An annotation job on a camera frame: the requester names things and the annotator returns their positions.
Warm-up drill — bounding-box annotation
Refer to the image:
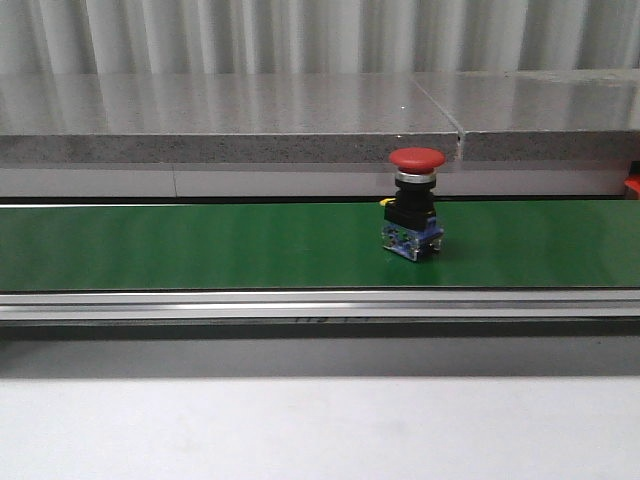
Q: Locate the grey stone counter slab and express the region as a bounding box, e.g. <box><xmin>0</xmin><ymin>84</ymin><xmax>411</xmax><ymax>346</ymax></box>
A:
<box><xmin>1</xmin><ymin>70</ymin><xmax>639</xmax><ymax>166</ymax></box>

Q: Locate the aluminium conveyor side rail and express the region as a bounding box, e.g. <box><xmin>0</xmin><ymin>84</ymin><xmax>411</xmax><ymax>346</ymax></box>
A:
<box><xmin>1</xmin><ymin>288</ymin><xmax>639</xmax><ymax>340</ymax></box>

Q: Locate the white pleated curtain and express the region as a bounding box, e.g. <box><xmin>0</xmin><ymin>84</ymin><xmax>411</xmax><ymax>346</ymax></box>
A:
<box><xmin>1</xmin><ymin>1</ymin><xmax>639</xmax><ymax>74</ymax></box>

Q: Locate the green conveyor belt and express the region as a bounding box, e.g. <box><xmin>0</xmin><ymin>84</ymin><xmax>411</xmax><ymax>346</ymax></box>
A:
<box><xmin>1</xmin><ymin>200</ymin><xmax>639</xmax><ymax>292</ymax></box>

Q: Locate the red plastic object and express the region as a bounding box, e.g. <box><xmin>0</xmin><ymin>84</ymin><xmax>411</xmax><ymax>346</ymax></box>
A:
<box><xmin>624</xmin><ymin>161</ymin><xmax>640</xmax><ymax>200</ymax></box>

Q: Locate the red mushroom push button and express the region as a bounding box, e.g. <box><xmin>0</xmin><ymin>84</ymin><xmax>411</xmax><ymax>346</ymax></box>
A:
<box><xmin>380</xmin><ymin>147</ymin><xmax>446</xmax><ymax>262</ymax></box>

